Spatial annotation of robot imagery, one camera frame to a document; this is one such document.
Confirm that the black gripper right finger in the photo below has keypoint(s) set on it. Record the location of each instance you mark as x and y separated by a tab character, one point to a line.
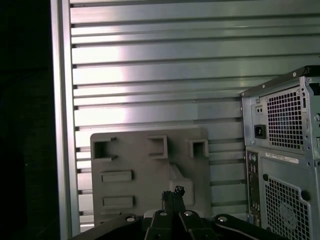
192	225

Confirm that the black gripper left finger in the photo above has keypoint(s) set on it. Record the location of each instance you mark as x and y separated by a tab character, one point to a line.
160	225

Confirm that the grey plastic parts rack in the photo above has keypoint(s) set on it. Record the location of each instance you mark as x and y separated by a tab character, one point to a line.
140	172

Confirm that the black open PC case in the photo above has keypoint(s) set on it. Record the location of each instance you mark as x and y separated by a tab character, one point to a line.
275	175

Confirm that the grey power supply unit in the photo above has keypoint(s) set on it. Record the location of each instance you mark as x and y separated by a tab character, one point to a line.
285	117

